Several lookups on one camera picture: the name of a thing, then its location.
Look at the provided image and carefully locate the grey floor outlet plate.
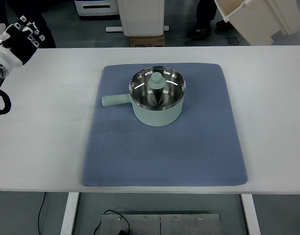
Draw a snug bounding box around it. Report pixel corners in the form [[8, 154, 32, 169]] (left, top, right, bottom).
[[227, 37, 241, 46]]

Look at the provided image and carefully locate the white table leg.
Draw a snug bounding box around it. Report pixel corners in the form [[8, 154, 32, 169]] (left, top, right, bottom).
[[241, 194, 261, 235], [60, 192, 80, 235]]

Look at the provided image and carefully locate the metal base plate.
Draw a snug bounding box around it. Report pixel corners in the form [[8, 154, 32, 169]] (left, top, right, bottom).
[[99, 214, 223, 235]]

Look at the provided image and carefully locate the cardboard box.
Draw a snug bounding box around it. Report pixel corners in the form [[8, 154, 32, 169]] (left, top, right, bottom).
[[130, 34, 165, 47]]

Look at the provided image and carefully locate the white table leg right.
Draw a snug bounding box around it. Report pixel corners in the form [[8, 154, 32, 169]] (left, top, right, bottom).
[[241, 194, 261, 235]]

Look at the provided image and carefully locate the black floor cable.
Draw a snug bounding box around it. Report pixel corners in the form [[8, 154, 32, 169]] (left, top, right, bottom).
[[37, 192, 131, 235]]

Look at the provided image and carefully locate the white appliance with slot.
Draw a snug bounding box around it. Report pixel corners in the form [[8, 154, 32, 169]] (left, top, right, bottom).
[[74, 0, 119, 17]]

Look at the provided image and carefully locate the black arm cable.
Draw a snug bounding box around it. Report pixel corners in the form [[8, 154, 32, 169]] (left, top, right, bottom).
[[0, 90, 12, 116]]

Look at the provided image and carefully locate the cream plastic bin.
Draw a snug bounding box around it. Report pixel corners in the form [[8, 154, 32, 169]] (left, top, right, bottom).
[[215, 0, 300, 46]]

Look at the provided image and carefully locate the white cabinet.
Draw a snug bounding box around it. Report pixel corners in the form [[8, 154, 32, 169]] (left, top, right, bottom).
[[105, 0, 169, 37]]

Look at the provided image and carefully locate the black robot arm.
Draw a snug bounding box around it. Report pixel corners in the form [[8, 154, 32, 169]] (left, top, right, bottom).
[[0, 14, 46, 88]]

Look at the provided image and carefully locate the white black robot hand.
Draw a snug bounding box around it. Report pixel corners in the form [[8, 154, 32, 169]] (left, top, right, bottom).
[[0, 15, 46, 76]]

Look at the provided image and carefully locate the white table leg left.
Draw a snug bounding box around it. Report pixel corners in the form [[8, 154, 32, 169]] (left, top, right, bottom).
[[60, 192, 80, 235]]

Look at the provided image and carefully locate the blue quilted mat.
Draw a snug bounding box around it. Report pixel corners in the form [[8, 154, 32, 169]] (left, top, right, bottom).
[[82, 63, 248, 187]]

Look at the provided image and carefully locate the green pot with handle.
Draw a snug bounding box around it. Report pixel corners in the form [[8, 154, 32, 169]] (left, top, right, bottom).
[[101, 66, 186, 127]]

